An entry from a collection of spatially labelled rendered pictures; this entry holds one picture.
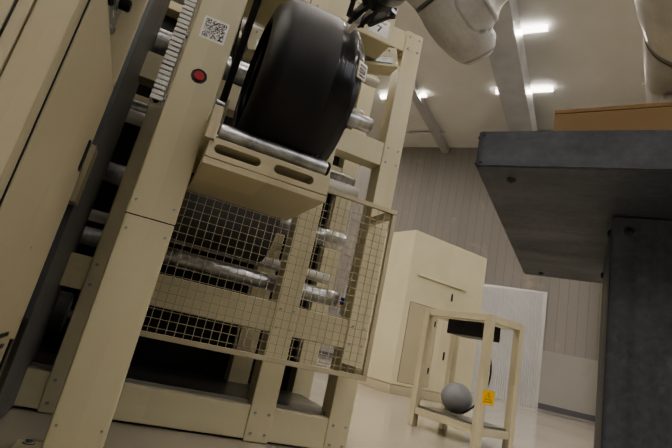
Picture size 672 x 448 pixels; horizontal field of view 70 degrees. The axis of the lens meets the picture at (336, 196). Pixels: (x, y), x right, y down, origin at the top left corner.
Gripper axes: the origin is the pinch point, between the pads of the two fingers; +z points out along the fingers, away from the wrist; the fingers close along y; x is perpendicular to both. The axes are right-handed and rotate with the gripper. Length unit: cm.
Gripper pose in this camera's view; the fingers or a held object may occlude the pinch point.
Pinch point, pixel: (353, 23)
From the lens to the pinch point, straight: 136.8
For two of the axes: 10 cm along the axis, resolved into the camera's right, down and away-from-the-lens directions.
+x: -2.7, 9.5, -1.5
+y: -8.9, -3.1, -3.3
